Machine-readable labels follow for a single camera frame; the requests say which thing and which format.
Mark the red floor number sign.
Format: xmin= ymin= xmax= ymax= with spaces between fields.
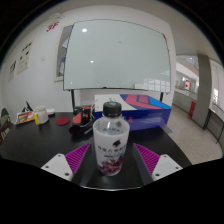
xmin=45 ymin=21 xmax=61 ymax=33

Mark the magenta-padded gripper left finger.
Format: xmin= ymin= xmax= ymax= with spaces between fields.
xmin=40 ymin=143 xmax=98 ymax=183

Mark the large whiteboard on stand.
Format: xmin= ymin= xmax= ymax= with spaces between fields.
xmin=63 ymin=19 xmax=172 ymax=113

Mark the dark chair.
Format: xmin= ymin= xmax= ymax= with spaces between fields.
xmin=0 ymin=107 xmax=14 ymax=142

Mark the flat round red coaster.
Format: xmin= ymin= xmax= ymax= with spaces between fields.
xmin=55 ymin=116 xmax=71 ymax=127

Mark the white and blue cardboard box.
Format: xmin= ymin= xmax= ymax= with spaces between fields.
xmin=93 ymin=93 xmax=173 ymax=132

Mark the large white wall poster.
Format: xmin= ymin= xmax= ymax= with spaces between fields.
xmin=16 ymin=39 xmax=35 ymax=76

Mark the red and black tool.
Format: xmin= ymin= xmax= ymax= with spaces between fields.
xmin=68 ymin=104 xmax=96 ymax=136

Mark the small white wall poster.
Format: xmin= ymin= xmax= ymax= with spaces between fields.
xmin=7 ymin=59 xmax=17 ymax=83

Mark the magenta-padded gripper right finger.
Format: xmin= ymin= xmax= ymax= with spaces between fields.
xmin=131 ymin=143 xmax=184 ymax=186

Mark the black skull flag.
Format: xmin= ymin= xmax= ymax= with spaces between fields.
xmin=22 ymin=100 xmax=34 ymax=113

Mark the grey wall notice board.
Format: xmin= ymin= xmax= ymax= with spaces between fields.
xmin=54 ymin=23 xmax=74 ymax=83

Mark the clear black-capped drink bottle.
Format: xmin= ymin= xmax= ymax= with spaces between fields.
xmin=92 ymin=101 xmax=131 ymax=177

